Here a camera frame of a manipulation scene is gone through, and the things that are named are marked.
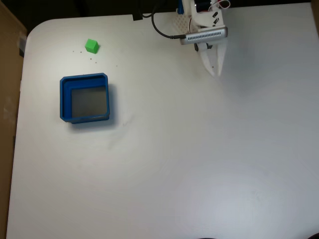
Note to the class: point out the green cube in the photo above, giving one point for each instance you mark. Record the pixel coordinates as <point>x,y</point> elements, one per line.
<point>91,46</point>

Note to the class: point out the blue square box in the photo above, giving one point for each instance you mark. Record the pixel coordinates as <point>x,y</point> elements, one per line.
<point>65,99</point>

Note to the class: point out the brown cardboard box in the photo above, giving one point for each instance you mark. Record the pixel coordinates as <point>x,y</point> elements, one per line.
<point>8,112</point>

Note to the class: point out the blue table clamp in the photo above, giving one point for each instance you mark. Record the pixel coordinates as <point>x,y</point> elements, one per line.
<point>180,6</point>

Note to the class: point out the black clip on table edge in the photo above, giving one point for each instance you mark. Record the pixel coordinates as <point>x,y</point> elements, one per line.
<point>137,17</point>

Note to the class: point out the white perforated base plate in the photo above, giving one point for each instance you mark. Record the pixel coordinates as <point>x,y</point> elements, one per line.
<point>182,23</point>

